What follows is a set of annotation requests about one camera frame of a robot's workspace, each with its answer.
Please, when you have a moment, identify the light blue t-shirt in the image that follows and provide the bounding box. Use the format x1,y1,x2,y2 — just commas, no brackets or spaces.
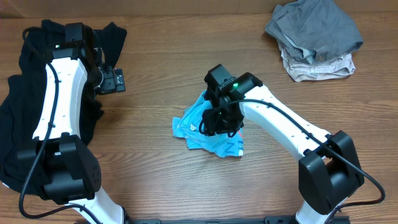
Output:
172,90,244,157

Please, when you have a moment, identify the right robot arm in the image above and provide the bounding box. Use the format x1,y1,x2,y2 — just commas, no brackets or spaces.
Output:
199,64,364,223

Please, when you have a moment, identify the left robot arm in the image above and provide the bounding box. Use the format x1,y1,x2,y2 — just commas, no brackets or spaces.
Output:
17,22,130,224

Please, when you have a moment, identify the folded beige garment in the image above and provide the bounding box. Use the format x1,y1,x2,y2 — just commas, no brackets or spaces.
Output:
278,42,356,82

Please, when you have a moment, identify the black t-shirt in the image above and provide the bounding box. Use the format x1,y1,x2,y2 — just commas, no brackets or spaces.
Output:
1,19,127,192

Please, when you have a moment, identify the folded grey garment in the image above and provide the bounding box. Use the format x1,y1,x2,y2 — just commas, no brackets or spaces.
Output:
265,0,363,64

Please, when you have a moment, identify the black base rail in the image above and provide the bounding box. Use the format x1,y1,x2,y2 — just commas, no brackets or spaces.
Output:
74,215,352,224

